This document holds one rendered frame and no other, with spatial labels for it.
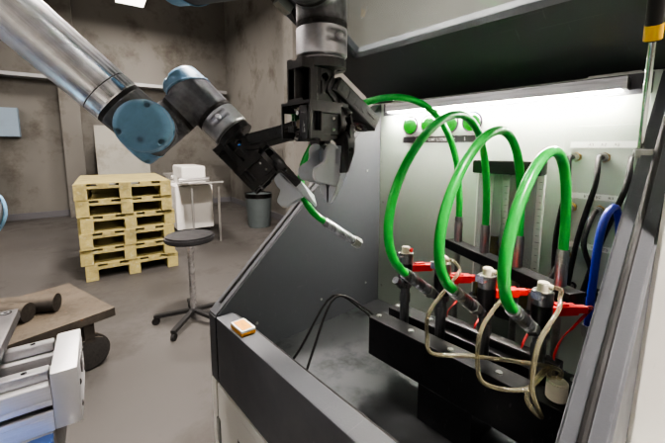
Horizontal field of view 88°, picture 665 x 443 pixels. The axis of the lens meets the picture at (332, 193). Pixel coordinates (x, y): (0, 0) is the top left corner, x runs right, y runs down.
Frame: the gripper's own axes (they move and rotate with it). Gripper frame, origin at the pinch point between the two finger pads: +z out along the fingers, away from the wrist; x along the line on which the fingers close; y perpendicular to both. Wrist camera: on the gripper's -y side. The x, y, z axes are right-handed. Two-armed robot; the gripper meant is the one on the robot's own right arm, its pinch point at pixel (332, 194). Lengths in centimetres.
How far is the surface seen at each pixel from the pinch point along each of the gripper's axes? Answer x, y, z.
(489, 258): 12.1, -30.9, 14.5
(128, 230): -356, -35, 78
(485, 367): 19.8, -14.2, 26.4
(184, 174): -492, -138, 33
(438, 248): 18.1, -2.2, 5.4
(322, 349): -19.1, -13.6, 41.5
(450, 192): 18.0, -4.5, -1.6
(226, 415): -26, 8, 51
